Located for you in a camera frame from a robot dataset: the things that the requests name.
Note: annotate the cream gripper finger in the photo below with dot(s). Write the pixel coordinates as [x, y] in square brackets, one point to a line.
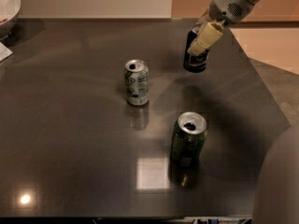
[207, 34]

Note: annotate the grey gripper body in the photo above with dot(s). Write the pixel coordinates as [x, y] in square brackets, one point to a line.
[226, 7]

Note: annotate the blue Pepsi can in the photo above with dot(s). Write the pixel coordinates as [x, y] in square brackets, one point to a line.
[194, 64]

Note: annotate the white green 7up can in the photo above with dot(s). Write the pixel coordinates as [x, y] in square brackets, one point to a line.
[136, 78]

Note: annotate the dark green soda can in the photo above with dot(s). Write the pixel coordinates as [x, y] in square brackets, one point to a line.
[189, 135]

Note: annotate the white bowl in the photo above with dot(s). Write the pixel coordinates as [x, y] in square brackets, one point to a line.
[9, 13]

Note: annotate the white paper sheet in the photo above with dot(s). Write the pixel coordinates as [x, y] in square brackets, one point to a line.
[4, 52]

